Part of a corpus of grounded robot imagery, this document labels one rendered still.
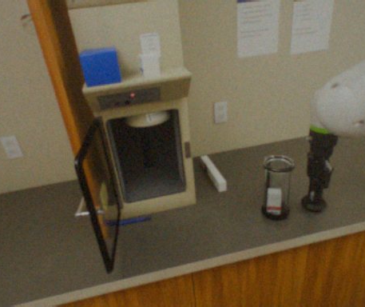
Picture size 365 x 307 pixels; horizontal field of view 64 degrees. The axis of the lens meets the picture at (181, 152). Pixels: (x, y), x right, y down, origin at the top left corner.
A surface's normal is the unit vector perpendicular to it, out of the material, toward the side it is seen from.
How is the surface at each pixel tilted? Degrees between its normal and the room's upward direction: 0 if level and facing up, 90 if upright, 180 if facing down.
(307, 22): 90
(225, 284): 90
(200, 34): 90
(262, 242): 0
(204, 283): 90
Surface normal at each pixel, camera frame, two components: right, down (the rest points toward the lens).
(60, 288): -0.10, -0.88
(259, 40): 0.21, 0.44
